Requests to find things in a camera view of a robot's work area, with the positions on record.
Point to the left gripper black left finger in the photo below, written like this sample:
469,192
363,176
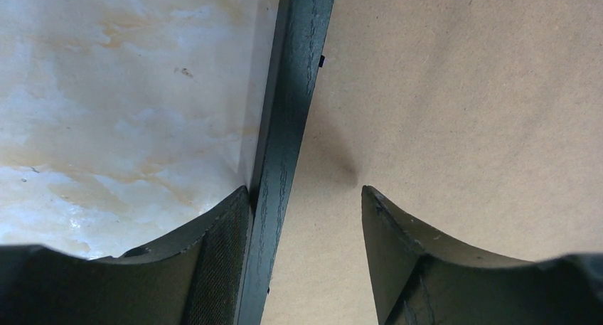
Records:
191,275

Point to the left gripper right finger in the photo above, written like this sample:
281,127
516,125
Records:
420,275

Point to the brown cardboard backing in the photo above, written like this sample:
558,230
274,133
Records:
482,118

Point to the black picture frame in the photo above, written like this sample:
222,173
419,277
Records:
298,43

